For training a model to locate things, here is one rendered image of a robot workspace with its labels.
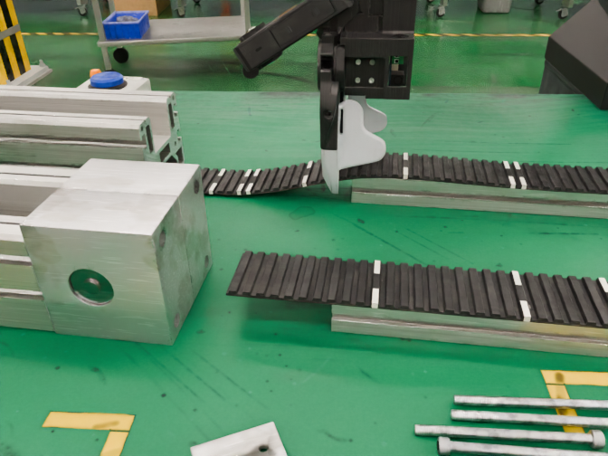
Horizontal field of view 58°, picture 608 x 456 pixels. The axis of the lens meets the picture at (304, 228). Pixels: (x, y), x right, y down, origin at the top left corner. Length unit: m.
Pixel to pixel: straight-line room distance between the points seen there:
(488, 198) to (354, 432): 0.30
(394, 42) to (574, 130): 0.37
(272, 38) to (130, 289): 0.25
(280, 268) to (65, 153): 0.28
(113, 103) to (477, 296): 0.42
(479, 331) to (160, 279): 0.22
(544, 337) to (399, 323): 0.10
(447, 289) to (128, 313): 0.22
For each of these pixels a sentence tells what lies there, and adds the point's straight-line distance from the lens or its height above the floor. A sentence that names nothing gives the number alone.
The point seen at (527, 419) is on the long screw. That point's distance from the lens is 0.37.
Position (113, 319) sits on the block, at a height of 0.80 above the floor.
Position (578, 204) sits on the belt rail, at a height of 0.79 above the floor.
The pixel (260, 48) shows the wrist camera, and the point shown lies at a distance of 0.51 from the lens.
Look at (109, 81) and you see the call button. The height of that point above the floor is 0.85.
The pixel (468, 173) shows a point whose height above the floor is 0.82.
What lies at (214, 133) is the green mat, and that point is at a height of 0.78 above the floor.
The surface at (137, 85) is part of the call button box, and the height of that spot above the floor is 0.84.
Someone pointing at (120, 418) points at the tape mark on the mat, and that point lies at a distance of 0.38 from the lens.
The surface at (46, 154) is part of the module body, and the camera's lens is 0.61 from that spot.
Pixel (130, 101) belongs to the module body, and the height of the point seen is 0.86.
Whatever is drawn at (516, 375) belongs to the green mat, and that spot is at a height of 0.78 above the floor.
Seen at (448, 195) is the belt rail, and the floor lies 0.79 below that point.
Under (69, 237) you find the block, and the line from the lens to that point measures 0.38.
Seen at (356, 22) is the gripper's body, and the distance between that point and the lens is 0.50.
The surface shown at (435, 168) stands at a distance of 0.56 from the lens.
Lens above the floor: 1.06
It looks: 33 degrees down
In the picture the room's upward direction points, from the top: 1 degrees counter-clockwise
